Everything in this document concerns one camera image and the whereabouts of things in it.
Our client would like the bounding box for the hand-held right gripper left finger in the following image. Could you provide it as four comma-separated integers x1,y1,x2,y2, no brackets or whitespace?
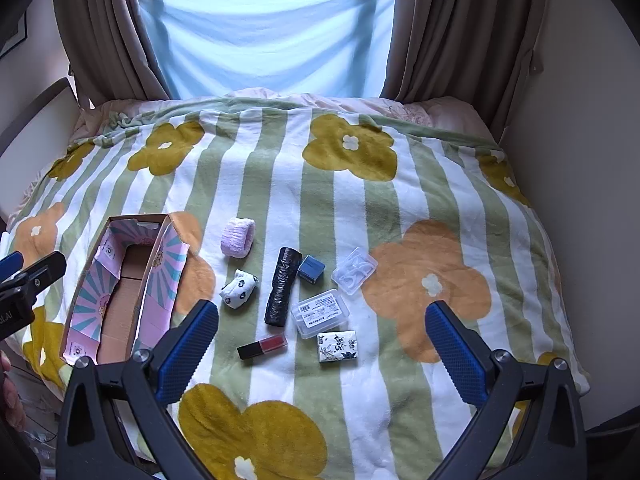
56,299,221,480

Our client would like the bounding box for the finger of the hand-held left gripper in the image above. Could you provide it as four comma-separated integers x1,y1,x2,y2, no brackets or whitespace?
0,251,68,307
0,252,24,281

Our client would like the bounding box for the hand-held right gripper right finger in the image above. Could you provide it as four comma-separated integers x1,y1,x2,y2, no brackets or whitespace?
424,301,587,480

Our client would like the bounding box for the white patterned sock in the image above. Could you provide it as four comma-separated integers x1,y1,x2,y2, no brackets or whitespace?
220,269,260,310

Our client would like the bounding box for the red lip gloss tube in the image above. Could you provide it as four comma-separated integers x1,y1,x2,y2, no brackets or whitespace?
237,335,289,361

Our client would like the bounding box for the pink printed cardboard box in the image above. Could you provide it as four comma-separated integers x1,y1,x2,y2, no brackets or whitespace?
60,213,189,365

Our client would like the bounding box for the black trash bag roll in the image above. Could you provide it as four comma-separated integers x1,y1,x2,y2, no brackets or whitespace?
264,246,302,330

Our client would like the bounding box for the pink towel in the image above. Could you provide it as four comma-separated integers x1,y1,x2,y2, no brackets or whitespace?
221,216,256,259

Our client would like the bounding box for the white printed tissue packet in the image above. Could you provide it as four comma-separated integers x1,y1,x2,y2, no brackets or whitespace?
316,329,360,364

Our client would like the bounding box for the clear labelled plastic box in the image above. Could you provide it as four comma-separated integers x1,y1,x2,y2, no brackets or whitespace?
291,288,351,341

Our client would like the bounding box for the small blue box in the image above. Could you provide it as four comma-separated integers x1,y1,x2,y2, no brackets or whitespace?
297,254,327,283

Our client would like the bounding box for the person's left hand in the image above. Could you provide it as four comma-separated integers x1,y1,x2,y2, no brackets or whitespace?
0,349,25,428

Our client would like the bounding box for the small clear plastic case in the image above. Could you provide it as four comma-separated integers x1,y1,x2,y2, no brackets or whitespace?
331,247,378,295

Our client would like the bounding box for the brown and white headboard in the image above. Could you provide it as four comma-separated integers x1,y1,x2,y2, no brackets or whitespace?
0,77,82,223

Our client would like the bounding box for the striped floral blanket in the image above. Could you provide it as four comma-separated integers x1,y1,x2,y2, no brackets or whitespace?
0,107,591,480

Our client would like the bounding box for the beige curtain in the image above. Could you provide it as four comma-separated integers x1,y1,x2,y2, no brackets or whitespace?
380,0,548,131
52,0,173,109

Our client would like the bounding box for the light blue window cloth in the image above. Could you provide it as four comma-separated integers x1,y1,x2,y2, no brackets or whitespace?
137,0,399,101

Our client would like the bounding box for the dark framed wall picture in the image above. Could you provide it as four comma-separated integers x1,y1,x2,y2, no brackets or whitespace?
0,10,29,58

